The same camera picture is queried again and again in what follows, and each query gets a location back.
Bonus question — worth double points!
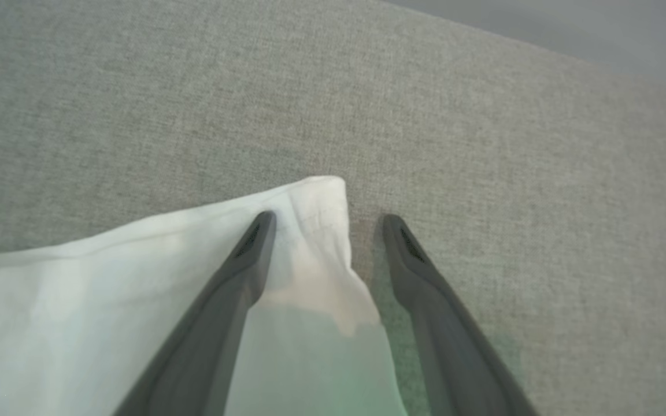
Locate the red shorts with white trim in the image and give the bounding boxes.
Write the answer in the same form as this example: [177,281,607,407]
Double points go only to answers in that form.
[0,176,409,416]

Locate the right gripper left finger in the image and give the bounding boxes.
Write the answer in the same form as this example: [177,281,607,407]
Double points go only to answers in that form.
[114,211,276,416]

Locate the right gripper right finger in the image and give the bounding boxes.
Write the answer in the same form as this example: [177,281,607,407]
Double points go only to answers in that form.
[383,215,539,416]

